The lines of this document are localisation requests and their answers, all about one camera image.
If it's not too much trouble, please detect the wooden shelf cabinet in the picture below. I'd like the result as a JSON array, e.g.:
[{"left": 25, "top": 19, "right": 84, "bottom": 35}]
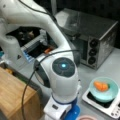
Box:
[{"left": 0, "top": 67, "right": 43, "bottom": 120}]

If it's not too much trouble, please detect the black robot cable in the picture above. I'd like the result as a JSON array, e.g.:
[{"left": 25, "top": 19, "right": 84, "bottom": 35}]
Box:
[{"left": 23, "top": 49, "right": 81, "bottom": 120}]

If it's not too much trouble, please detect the teal bowl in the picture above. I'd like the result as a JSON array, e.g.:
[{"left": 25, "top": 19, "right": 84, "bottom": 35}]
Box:
[{"left": 89, "top": 77, "right": 119, "bottom": 103}]

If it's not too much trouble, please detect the orange carrot toy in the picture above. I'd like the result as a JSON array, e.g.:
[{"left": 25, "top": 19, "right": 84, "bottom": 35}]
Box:
[{"left": 94, "top": 81, "right": 109, "bottom": 92}]

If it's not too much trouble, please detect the silver toaster oven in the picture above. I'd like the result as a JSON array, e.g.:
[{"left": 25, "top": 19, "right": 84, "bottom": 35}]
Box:
[{"left": 55, "top": 8, "right": 118, "bottom": 69}]

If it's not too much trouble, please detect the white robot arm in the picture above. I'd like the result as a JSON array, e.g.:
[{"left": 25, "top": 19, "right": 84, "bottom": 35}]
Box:
[{"left": 0, "top": 0, "right": 81, "bottom": 120}]

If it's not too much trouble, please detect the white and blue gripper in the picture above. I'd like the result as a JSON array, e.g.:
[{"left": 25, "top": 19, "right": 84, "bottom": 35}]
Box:
[{"left": 44, "top": 96, "right": 80, "bottom": 120}]

